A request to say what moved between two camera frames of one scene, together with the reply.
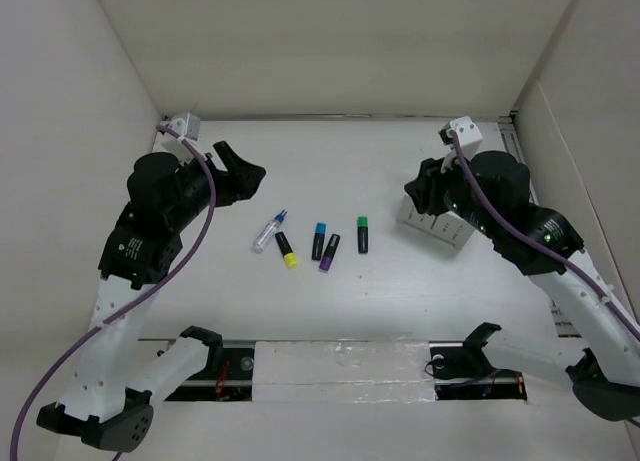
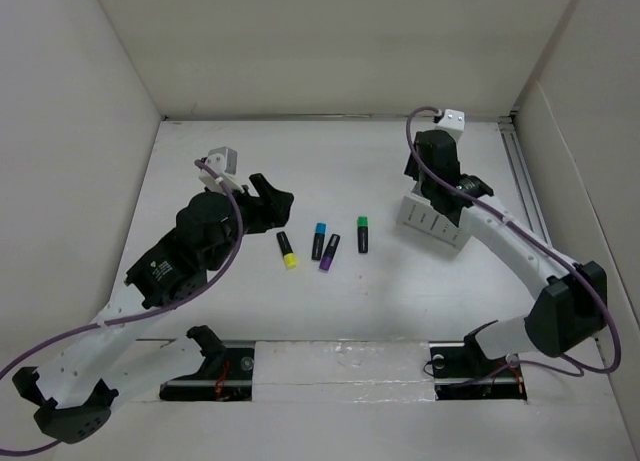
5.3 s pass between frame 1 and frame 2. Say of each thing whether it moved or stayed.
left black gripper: moved
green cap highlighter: stayed
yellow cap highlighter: stayed
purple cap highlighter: stayed
